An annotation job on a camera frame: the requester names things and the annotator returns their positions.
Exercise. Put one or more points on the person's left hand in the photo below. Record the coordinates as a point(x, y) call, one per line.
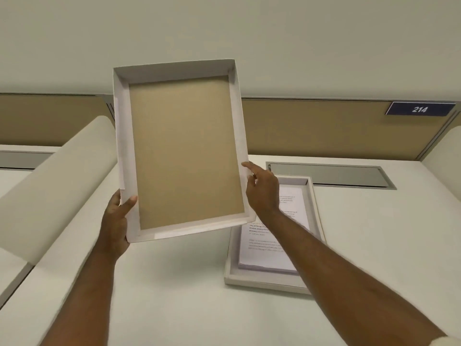
point(113, 226)

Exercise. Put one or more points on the white curved desk divider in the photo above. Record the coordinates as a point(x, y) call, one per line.
point(61, 187)
point(446, 165)

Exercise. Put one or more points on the white cardboard box base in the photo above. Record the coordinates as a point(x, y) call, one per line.
point(317, 212)

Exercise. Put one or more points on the person's right fingers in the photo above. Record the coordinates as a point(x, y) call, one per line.
point(256, 168)

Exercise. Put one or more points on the blue number sign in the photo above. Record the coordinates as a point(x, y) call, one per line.
point(419, 109)

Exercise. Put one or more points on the tan partition panel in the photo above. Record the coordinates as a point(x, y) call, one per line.
point(46, 120)
point(331, 127)

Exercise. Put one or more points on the person's right hand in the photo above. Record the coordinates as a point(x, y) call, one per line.
point(264, 192)

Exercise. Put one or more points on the person's left thumb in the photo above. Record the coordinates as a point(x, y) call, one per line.
point(129, 206)

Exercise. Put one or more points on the person's left forearm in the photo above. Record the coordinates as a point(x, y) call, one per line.
point(88, 299)

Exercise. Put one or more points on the person's right forearm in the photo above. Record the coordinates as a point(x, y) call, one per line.
point(342, 281)

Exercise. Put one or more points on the stack of printed paper sheets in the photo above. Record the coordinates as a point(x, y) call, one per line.
point(264, 252)

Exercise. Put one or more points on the white cardboard box lid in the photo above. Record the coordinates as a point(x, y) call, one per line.
point(185, 151)

